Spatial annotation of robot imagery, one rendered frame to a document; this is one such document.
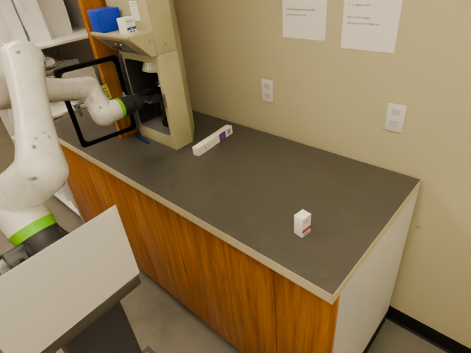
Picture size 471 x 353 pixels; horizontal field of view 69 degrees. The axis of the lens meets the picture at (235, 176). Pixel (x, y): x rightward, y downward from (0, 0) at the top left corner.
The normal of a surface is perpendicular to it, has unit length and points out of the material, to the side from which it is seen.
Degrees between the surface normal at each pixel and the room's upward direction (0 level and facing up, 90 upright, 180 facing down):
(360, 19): 90
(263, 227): 1
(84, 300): 90
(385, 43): 90
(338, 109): 90
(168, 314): 0
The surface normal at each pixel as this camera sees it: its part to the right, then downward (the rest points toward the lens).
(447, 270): -0.67, 0.46
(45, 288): 0.77, 0.29
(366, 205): -0.09, -0.83
